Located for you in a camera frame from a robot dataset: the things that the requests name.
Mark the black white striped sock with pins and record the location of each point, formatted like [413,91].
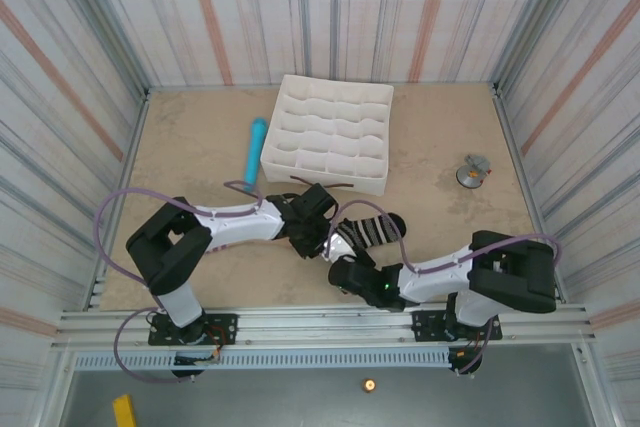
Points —
[375,229]

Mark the white fabric organizer box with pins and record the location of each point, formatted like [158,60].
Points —
[325,122]

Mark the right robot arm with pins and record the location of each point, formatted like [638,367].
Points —
[515,277]

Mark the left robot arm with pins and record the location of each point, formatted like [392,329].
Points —
[170,247]

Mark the turquoise plastic tube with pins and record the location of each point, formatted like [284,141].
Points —
[256,147]

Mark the small grey metal toy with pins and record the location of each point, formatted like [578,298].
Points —
[470,176]

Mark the aluminium side profile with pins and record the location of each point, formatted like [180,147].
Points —
[137,122]
[506,122]

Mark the yellow block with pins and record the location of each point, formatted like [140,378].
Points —
[124,412]

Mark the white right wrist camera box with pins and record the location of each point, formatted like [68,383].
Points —
[342,247]

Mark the aluminium mounting rail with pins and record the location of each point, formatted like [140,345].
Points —
[320,327]

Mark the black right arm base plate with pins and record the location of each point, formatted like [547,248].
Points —
[425,324]

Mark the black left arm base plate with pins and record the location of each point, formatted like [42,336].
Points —
[225,327]

